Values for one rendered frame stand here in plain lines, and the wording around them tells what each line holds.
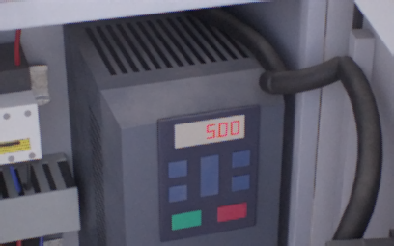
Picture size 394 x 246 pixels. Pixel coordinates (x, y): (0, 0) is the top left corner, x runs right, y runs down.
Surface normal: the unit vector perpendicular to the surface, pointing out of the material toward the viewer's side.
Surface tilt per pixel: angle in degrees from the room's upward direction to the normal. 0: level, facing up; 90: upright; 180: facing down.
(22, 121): 90
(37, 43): 90
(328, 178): 90
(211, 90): 25
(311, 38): 90
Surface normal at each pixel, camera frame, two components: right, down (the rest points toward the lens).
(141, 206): 0.30, 0.44
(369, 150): -0.21, -0.61
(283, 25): -0.95, 0.14
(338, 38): 0.09, 0.47
